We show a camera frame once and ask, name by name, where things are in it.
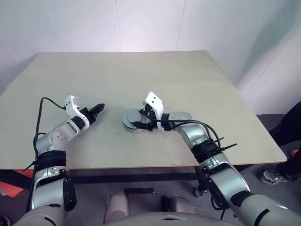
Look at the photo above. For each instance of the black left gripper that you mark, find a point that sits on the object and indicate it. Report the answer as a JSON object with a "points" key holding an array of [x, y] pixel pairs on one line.
{"points": [[89, 115]]}

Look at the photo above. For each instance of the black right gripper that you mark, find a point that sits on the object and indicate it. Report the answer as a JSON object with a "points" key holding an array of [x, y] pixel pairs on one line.
{"points": [[150, 117]]}

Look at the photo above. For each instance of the grey round metal lid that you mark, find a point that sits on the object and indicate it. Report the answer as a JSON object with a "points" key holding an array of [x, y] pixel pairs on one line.
{"points": [[131, 116]]}

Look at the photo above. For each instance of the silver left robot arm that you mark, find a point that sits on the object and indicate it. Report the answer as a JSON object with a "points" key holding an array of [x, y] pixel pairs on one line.
{"points": [[63, 134]]}

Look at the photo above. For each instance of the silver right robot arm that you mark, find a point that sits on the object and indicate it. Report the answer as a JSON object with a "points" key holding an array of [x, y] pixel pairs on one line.
{"points": [[225, 176]]}

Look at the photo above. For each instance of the black flat bar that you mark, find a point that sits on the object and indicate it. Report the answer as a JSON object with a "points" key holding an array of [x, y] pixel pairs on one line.
{"points": [[138, 190]]}

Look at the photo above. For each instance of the black zip tie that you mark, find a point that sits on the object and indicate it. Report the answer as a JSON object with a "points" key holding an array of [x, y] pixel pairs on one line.
{"points": [[29, 166], [221, 140], [229, 146]]}

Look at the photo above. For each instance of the grey rounded robot knee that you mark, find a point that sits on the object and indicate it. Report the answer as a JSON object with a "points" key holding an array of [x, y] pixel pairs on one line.
{"points": [[117, 204], [182, 203]]}

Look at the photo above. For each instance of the black table caster wheel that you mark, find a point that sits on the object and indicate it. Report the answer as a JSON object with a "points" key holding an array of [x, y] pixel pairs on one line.
{"points": [[200, 191]]}

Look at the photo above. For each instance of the grey robot torso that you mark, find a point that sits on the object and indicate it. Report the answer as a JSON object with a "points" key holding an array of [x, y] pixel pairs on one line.
{"points": [[141, 221]]}

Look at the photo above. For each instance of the orange floor object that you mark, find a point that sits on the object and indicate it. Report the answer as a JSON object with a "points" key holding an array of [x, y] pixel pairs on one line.
{"points": [[14, 183]]}

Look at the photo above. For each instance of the grey sneaker shoe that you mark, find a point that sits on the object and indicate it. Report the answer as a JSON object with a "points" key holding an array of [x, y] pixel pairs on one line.
{"points": [[270, 176]]}

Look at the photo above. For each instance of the person in black clothing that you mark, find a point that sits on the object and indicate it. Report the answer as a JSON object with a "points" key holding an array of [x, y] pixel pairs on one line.
{"points": [[290, 131]]}

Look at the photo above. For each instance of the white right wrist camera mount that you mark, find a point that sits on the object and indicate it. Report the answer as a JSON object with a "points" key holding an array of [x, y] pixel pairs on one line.
{"points": [[155, 103]]}

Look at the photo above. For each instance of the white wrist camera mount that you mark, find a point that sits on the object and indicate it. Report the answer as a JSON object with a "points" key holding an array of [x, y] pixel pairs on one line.
{"points": [[71, 107], [155, 103]]}

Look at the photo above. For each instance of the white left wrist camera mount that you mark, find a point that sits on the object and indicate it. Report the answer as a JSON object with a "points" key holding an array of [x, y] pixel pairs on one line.
{"points": [[71, 107]]}

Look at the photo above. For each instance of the black table frame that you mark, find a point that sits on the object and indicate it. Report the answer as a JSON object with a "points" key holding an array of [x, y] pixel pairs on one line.
{"points": [[131, 179]]}

